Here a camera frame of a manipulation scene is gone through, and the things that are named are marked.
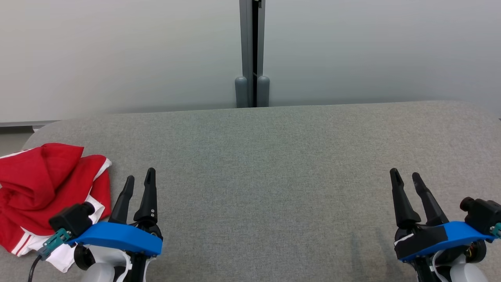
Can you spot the red white basketball jersey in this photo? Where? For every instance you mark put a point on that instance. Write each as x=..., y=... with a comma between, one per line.
x=62, y=254

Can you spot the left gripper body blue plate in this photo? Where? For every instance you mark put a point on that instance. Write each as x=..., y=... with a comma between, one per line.
x=117, y=237

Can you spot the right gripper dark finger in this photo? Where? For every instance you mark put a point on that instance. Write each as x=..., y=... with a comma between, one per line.
x=402, y=203
x=430, y=203

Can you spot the grey partition post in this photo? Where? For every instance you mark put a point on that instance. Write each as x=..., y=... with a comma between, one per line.
x=252, y=47

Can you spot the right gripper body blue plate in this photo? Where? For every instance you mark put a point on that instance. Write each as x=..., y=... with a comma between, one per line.
x=434, y=239

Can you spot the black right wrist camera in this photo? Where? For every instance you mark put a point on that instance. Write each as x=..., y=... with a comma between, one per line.
x=483, y=213

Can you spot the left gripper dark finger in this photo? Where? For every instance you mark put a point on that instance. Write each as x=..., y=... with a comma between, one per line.
x=123, y=203
x=149, y=199

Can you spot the red white-striped basketball shorts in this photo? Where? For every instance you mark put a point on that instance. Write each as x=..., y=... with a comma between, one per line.
x=39, y=180

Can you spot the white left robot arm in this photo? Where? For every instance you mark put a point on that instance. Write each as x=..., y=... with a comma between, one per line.
x=101, y=270

